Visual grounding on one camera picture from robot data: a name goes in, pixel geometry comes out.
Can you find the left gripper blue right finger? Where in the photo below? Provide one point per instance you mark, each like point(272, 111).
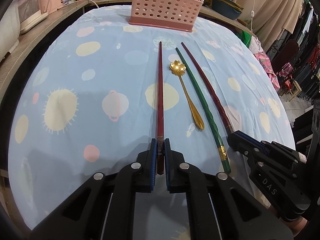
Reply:
point(168, 163)

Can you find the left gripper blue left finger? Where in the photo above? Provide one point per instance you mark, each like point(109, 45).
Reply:
point(153, 161)

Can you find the red chopstick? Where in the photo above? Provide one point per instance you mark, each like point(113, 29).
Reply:
point(160, 114)

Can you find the maroon chopstick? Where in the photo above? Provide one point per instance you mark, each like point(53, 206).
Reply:
point(228, 127)

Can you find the green chopstick gold band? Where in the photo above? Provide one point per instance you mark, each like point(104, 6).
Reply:
point(213, 127)

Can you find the light blue dotted tablecloth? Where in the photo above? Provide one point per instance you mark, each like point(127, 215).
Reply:
point(90, 104)

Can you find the gold flower spoon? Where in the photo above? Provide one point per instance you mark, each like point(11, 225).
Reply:
point(177, 68)

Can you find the pink pineapple fabric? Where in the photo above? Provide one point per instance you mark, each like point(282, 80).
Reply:
point(266, 64)

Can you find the green cloth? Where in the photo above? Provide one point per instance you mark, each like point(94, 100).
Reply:
point(244, 37)

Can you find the pink perforated utensil holder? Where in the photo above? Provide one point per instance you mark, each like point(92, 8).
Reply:
point(169, 14)

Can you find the stacked yellow blue bowls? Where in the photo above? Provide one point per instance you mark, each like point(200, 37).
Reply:
point(227, 8)

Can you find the beige curtain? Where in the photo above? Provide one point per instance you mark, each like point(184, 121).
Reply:
point(268, 19)

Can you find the white appliance on counter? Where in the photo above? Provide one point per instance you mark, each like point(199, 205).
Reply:
point(30, 14)

